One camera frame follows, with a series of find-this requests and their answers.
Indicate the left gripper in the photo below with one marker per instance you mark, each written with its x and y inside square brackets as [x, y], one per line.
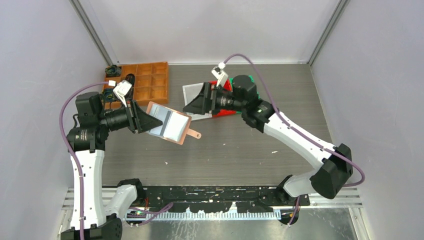
[138, 120]

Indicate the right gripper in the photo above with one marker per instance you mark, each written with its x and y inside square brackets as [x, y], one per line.
[206, 100]

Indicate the pink leather card holder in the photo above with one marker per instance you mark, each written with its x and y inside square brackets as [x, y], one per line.
[175, 124]

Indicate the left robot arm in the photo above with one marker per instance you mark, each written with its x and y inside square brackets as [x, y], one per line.
[86, 143]

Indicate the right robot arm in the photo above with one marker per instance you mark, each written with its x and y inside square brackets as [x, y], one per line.
[330, 170]

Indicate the white plastic bin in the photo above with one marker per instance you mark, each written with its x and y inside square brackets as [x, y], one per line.
[190, 91]

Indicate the red plastic bin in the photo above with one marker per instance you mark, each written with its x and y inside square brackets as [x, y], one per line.
[224, 112]

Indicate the orange compartment tray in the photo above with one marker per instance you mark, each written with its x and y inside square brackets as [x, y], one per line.
[151, 81]

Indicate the green plastic bin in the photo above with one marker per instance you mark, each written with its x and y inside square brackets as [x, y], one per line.
[253, 79]

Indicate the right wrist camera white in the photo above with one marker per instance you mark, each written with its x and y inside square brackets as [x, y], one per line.
[220, 75]

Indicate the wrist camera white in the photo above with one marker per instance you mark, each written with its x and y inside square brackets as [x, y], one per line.
[220, 75]
[120, 90]

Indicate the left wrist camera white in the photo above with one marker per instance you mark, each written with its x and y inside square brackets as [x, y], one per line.
[120, 90]

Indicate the black coiled strap small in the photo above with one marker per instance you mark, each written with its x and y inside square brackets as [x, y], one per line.
[131, 78]

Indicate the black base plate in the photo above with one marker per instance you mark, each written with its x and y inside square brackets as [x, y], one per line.
[214, 199]

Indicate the aluminium rail front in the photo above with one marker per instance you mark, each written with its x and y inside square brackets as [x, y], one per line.
[346, 199]

